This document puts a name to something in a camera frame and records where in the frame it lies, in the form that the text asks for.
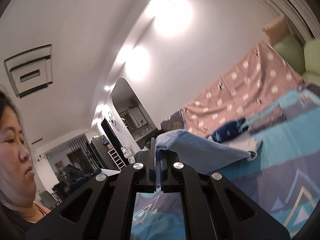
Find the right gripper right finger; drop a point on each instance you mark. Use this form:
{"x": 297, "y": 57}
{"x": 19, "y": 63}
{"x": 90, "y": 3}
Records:
{"x": 213, "y": 207}

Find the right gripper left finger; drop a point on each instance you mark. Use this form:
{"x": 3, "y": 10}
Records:
{"x": 103, "y": 207}

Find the grey long sleeve shirt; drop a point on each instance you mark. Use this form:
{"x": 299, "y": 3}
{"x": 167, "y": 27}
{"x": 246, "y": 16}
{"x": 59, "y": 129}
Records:
{"x": 205, "y": 155}

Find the black clothes pile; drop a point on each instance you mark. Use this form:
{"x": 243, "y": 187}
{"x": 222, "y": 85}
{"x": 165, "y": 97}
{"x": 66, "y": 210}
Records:
{"x": 154, "y": 134}

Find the white shelf rack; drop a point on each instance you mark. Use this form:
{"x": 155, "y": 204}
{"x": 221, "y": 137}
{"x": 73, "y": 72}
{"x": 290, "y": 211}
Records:
{"x": 116, "y": 159}

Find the white plush toy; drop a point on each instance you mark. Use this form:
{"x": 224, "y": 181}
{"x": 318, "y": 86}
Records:
{"x": 126, "y": 152}

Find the blue patterned bed cover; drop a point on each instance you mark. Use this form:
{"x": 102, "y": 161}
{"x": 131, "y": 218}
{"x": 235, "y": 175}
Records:
{"x": 283, "y": 179}

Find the navy star plush garment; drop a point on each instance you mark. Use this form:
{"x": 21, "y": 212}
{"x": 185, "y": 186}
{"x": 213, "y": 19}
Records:
{"x": 228, "y": 131}

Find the person head and torso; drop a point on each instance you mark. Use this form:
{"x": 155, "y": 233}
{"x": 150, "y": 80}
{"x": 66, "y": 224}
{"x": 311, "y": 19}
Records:
{"x": 18, "y": 187}

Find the dark patterned pillow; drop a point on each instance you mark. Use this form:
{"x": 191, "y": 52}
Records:
{"x": 173, "y": 122}

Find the folded floral patterned garment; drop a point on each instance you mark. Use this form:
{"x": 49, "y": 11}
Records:
{"x": 265, "y": 121}

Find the pink polka dot sheet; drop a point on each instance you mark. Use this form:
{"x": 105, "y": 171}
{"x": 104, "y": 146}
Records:
{"x": 252, "y": 84}

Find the ceiling air vent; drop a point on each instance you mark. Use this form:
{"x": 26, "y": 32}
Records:
{"x": 30, "y": 70}

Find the far green pillow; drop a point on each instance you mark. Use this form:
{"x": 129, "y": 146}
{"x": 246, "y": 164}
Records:
{"x": 292, "y": 52}

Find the green pillow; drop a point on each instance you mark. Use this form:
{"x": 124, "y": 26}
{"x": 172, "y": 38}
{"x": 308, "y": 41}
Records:
{"x": 311, "y": 56}
{"x": 292, "y": 52}

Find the near green pillow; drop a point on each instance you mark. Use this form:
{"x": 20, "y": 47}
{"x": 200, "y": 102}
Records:
{"x": 311, "y": 56}

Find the tan pillow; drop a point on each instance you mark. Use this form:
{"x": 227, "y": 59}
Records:
{"x": 276, "y": 30}

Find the beige curtain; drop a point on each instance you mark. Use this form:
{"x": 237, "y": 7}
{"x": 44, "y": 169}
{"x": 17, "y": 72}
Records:
{"x": 301, "y": 19}

